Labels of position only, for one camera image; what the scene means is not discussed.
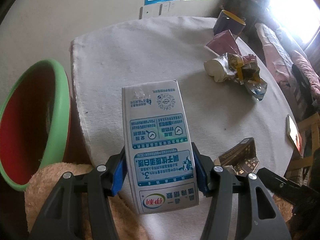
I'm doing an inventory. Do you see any brown chocolate wrapper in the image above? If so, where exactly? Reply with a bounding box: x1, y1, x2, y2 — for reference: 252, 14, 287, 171
214, 138, 259, 177

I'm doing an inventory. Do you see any white blue milk carton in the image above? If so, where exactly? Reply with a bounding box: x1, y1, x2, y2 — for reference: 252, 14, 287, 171
121, 80, 199, 214

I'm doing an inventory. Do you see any silver wrapper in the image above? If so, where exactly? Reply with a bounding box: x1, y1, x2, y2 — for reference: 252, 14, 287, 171
204, 53, 267, 101

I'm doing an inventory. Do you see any pink paper packet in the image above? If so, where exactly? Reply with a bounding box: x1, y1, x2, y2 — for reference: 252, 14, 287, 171
206, 30, 242, 56

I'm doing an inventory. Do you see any green rimmed red trash bin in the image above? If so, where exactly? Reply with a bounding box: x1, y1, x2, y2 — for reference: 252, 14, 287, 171
1, 59, 71, 191

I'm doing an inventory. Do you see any tan plush towel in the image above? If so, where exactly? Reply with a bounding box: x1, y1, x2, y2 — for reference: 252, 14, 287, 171
24, 162, 151, 240

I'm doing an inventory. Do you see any white smartphone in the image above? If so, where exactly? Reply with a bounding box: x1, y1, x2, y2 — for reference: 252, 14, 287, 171
286, 115, 302, 155

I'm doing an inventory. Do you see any wooden chair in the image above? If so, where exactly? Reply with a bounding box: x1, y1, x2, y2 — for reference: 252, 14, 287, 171
286, 113, 319, 178

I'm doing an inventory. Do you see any bed with plaid sheet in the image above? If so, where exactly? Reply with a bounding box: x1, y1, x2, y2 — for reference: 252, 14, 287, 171
255, 23, 319, 121

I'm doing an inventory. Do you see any white table cloth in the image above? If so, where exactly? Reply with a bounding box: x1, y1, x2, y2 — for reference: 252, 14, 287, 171
69, 16, 298, 240

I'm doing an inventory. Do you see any dark mug yellow inside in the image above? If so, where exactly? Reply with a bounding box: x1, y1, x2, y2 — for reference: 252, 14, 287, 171
213, 10, 246, 39

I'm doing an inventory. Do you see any bright window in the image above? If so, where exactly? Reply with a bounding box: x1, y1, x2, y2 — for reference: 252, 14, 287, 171
268, 0, 319, 49

